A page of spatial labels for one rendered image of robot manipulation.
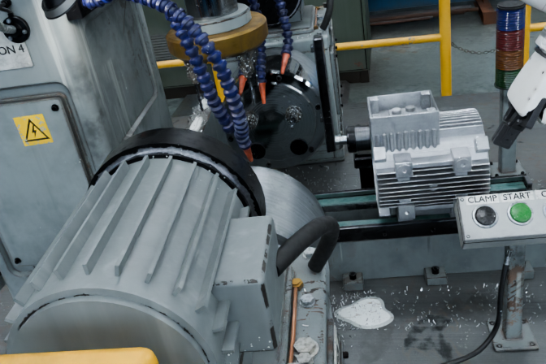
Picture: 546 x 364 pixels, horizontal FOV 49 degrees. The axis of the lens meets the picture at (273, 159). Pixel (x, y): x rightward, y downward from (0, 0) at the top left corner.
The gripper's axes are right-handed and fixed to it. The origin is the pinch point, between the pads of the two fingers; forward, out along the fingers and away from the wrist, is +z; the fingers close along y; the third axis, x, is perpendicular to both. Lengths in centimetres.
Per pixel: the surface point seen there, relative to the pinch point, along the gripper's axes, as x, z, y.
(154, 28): 116, 127, 319
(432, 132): 11.5, 4.7, 0.8
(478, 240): 5.6, 9.0, -22.8
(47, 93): 74, 18, -11
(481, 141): 3.5, 2.5, -0.8
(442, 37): -47, 34, 220
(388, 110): 17.8, 7.4, 10.4
